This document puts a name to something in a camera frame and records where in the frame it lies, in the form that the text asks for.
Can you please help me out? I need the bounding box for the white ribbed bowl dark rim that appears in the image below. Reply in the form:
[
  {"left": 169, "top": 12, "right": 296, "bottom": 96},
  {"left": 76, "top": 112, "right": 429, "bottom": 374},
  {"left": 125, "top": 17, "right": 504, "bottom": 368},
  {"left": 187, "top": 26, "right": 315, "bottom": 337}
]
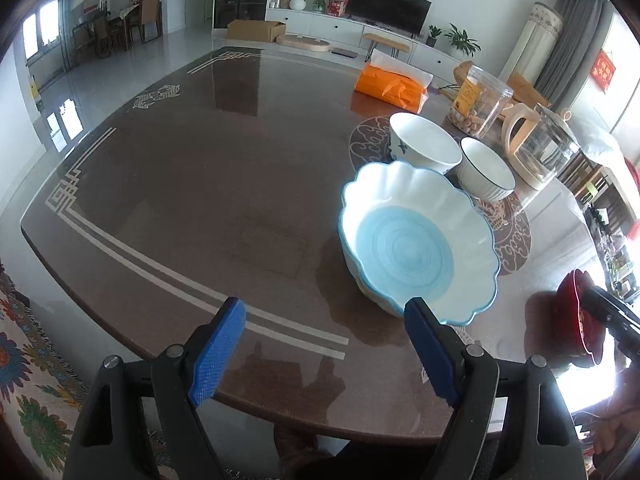
[{"left": 456, "top": 136, "right": 516, "bottom": 202}]

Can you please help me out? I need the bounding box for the blue white scalloped bowl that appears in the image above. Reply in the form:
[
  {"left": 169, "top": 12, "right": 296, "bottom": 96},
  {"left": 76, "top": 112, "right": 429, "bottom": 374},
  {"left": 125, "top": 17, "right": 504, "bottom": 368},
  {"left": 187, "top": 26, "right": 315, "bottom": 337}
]
[{"left": 337, "top": 160, "right": 500, "bottom": 326}]

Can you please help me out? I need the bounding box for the basket of toiletries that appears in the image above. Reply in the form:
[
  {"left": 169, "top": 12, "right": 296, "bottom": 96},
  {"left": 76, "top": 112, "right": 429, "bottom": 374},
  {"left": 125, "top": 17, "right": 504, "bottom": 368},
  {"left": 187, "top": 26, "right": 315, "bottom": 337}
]
[{"left": 584, "top": 206, "right": 639, "bottom": 304}]

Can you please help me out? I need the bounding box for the cardboard box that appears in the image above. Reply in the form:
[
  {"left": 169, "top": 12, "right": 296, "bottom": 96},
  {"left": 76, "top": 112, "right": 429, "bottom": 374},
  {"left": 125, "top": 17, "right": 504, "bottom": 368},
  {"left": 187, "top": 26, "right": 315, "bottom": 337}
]
[{"left": 226, "top": 20, "right": 286, "bottom": 42}]

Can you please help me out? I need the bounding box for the glass kettle cream handle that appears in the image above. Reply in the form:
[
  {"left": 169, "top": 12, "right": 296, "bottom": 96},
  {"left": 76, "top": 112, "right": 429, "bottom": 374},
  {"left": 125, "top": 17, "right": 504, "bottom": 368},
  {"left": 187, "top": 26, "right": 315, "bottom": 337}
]
[{"left": 501, "top": 103, "right": 579, "bottom": 191}]

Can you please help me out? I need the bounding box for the floral sofa cover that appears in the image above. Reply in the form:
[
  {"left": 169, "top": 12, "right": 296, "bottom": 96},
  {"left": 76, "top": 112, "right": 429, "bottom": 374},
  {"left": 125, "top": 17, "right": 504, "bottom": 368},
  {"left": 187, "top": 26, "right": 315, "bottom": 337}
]
[{"left": 1, "top": 273, "right": 87, "bottom": 479}]

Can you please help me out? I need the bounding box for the white standing air conditioner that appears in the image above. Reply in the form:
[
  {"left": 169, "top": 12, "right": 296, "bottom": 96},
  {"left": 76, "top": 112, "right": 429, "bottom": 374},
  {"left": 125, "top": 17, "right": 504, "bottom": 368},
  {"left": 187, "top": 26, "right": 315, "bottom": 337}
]
[{"left": 499, "top": 2, "right": 563, "bottom": 84}]

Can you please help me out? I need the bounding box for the person right hand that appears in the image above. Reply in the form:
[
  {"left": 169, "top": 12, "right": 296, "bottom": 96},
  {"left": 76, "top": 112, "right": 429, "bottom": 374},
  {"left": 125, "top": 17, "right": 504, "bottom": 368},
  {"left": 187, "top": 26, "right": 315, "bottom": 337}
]
[{"left": 573, "top": 370, "right": 639, "bottom": 479}]

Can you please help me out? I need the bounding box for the white tv cabinet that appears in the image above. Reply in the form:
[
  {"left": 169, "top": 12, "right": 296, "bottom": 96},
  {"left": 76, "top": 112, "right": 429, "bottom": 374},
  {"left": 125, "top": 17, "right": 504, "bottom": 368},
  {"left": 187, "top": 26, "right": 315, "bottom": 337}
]
[{"left": 266, "top": 9, "right": 460, "bottom": 82}]

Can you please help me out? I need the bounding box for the black television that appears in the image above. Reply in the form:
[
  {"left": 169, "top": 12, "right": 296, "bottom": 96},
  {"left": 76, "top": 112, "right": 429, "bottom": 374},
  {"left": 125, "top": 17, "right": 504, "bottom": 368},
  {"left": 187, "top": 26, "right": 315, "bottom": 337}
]
[{"left": 345, "top": 0, "right": 431, "bottom": 36}]

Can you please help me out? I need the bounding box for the green potted plant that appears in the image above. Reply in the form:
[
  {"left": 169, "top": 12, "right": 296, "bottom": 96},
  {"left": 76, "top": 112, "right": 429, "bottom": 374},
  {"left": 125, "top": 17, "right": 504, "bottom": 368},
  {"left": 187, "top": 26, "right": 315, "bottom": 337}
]
[{"left": 444, "top": 24, "right": 482, "bottom": 58}]

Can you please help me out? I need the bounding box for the orange lounge chair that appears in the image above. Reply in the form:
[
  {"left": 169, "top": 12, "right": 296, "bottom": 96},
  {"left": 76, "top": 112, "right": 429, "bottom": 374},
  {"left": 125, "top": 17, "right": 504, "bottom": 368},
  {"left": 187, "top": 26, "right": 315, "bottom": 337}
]
[{"left": 454, "top": 61, "right": 551, "bottom": 108}]

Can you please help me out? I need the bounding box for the small wooden stool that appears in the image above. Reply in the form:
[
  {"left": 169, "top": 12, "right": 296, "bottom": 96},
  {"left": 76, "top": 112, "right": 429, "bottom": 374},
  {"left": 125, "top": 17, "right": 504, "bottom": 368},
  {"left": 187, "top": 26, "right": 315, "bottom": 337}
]
[{"left": 362, "top": 32, "right": 411, "bottom": 61}]

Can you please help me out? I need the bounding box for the red wall decoration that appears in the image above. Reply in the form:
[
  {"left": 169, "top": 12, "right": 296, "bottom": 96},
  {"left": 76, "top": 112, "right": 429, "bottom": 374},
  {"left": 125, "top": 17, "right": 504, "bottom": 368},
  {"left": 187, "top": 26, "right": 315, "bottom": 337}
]
[{"left": 590, "top": 50, "right": 615, "bottom": 92}]

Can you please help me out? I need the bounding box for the white bowl blue pattern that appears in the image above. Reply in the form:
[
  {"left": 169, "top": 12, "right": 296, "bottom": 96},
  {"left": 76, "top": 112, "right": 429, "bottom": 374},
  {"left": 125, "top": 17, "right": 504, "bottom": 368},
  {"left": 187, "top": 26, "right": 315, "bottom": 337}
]
[{"left": 390, "top": 112, "right": 462, "bottom": 174}]

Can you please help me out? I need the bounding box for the red flower plate front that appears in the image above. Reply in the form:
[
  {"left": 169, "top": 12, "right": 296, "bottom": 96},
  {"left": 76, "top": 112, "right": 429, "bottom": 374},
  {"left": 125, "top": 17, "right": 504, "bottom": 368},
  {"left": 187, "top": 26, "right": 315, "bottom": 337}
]
[{"left": 553, "top": 269, "right": 605, "bottom": 367}]

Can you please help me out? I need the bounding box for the orange tissue pack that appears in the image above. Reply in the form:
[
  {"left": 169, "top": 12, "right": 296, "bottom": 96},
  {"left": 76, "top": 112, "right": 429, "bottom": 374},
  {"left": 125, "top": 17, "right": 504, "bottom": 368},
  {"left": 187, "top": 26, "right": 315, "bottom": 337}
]
[{"left": 355, "top": 50, "right": 434, "bottom": 114}]

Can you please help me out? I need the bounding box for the clear jar with peanuts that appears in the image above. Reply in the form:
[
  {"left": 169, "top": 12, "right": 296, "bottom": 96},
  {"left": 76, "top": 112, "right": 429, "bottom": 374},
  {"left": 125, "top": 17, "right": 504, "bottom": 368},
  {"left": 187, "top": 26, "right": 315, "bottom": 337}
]
[{"left": 447, "top": 62, "right": 514, "bottom": 139}]

